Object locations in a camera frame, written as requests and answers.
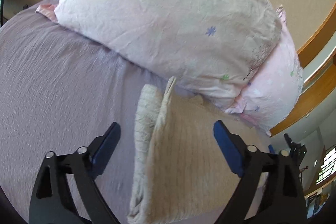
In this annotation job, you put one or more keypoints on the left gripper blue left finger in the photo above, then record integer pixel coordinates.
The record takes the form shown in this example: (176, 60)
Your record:
(51, 199)

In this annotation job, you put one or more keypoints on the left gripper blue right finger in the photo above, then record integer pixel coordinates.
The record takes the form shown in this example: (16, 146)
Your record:
(282, 200)

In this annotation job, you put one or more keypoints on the cream cable knit sweater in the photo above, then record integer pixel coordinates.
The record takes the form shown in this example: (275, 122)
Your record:
(180, 173)

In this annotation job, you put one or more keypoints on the pink pillow with flower print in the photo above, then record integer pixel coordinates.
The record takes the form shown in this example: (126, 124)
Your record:
(274, 90)

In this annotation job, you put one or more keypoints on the lavender bed sheet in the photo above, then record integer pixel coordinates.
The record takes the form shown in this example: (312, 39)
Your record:
(59, 91)

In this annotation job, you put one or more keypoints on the pink pillow with tree print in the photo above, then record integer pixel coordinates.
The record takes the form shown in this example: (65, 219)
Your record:
(212, 47)

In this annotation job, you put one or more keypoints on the wooden window frame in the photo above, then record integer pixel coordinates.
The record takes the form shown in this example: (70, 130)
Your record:
(317, 56)

